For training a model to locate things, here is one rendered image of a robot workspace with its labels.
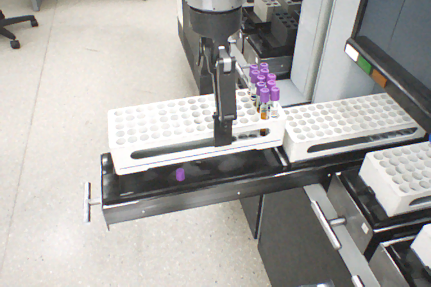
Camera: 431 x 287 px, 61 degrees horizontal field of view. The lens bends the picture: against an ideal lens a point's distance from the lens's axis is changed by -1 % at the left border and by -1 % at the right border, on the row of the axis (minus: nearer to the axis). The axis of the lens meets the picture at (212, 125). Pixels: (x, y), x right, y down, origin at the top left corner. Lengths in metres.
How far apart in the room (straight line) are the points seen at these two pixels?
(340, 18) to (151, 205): 0.52
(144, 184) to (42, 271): 0.99
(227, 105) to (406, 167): 0.34
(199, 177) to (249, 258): 0.87
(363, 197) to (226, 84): 0.32
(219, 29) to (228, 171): 0.29
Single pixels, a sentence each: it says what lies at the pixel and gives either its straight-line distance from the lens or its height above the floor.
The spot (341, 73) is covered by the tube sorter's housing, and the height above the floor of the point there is 0.90.
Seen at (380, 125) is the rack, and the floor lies 0.86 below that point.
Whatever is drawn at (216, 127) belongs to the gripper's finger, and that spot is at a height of 0.94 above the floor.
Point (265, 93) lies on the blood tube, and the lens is 0.59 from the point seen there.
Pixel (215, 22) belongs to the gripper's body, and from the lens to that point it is 0.51.
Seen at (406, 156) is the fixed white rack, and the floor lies 0.86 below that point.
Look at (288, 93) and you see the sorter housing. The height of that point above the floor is 0.73.
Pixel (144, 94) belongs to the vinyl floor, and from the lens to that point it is 2.28.
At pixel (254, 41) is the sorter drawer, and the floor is 0.82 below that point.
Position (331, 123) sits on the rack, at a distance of 0.74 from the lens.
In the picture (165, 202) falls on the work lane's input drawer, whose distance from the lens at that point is 0.67.
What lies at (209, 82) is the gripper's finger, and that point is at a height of 0.95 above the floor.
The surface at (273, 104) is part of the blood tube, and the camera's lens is 0.61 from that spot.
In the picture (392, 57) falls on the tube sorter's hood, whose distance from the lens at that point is 0.67.
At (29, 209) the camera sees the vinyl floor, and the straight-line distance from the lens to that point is 1.82.
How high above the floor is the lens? 1.32
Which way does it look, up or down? 41 degrees down
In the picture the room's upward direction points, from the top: straight up
